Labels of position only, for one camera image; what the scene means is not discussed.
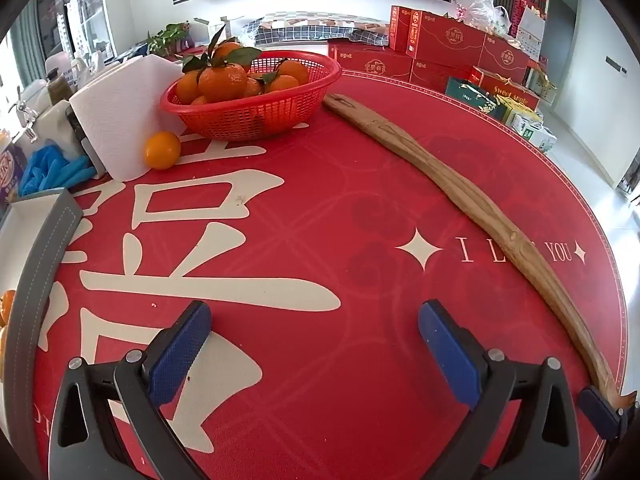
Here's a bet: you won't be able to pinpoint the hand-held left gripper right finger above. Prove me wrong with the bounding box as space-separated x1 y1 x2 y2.
417 299 583 480

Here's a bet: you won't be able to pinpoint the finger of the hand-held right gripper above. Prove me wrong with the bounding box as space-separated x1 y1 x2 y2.
577 385 638 443

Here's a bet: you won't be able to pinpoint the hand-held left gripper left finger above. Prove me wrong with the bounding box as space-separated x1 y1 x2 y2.
48 300 213 480

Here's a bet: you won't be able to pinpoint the grey tray with white inside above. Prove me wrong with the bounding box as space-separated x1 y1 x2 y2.
0 188 83 471

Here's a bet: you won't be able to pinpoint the small mandarin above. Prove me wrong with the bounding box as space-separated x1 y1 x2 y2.
0 290 17 328

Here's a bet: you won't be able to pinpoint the long wooden stick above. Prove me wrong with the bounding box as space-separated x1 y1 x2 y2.
322 92 638 411

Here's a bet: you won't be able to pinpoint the red printed tablecloth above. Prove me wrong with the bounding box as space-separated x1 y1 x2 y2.
30 70 631 480

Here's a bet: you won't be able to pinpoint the smooth round orange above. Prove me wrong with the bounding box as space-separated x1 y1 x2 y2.
144 131 182 171

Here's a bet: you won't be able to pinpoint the blue rubber gloves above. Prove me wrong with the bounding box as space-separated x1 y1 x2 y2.
17 145 96 196

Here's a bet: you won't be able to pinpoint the black electronic device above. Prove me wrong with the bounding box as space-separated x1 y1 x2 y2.
65 107 106 176

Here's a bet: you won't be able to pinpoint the white and green carton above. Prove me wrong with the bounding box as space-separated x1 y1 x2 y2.
505 105 558 153

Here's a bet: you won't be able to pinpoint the red plastic basket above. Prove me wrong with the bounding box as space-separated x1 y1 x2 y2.
160 50 342 142

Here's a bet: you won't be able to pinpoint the white paper towel roll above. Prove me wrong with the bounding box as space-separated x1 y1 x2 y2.
70 55 183 182

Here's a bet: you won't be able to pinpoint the dark green gift box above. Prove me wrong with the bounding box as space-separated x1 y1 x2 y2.
445 76 501 121

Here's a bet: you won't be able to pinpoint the white ceramic container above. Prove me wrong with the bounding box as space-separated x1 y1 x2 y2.
20 85 73 153

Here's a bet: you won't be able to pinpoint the pile of leafy mandarins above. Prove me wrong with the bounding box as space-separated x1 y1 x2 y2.
175 25 311 106

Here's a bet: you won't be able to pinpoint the large red gift box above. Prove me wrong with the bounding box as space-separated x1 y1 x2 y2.
406 10 488 68
477 37 531 86

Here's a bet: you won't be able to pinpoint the flat red gift box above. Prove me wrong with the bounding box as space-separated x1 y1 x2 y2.
328 42 413 83

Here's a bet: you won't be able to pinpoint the potted green plant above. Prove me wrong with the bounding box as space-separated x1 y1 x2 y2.
147 22 193 58

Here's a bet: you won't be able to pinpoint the upright red gift box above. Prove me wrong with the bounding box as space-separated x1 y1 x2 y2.
390 6 416 52

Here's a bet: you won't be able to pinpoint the clear plastic bag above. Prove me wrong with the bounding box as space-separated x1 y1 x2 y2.
455 0 511 36

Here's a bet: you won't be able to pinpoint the plaid blanket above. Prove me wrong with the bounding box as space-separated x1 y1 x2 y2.
245 10 391 46

